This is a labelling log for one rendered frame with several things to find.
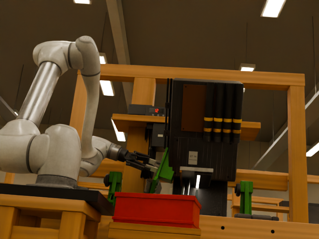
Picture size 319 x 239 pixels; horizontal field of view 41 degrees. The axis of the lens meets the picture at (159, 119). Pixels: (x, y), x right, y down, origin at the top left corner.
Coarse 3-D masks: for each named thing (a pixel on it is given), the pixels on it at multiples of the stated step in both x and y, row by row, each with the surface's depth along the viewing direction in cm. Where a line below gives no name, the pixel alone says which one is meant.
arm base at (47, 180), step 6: (36, 180) 165; (42, 180) 162; (48, 180) 161; (54, 180) 161; (60, 180) 162; (66, 180) 163; (72, 180) 165; (48, 186) 159; (54, 186) 159; (60, 186) 159; (66, 186) 160; (72, 186) 164; (78, 186) 166
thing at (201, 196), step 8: (176, 184) 240; (216, 184) 238; (224, 184) 238; (176, 192) 238; (184, 192) 238; (192, 192) 238; (200, 192) 237; (208, 192) 237; (216, 192) 237; (224, 192) 237; (200, 200) 236; (208, 200) 236; (216, 200) 235; (224, 200) 235; (208, 208) 234; (216, 208) 234; (224, 208) 234; (224, 216) 232
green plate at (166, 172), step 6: (168, 150) 232; (168, 156) 229; (162, 162) 227; (168, 162) 228; (162, 168) 227; (168, 168) 227; (162, 174) 226; (168, 174) 226; (162, 180) 233; (168, 180) 228
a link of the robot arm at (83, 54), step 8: (80, 40) 207; (88, 40) 207; (72, 48) 208; (80, 48) 207; (88, 48) 207; (96, 48) 211; (72, 56) 208; (80, 56) 208; (88, 56) 208; (96, 56) 211; (72, 64) 210; (80, 64) 210; (88, 64) 210; (96, 64) 212; (88, 72) 213; (96, 72) 214
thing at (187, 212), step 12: (120, 192) 168; (120, 204) 167; (132, 204) 166; (144, 204) 165; (156, 204) 164; (168, 204) 163; (180, 204) 162; (192, 204) 161; (120, 216) 165; (132, 216) 164; (144, 216) 163; (156, 216) 162; (168, 216) 161; (180, 216) 160; (192, 216) 160; (192, 228) 159
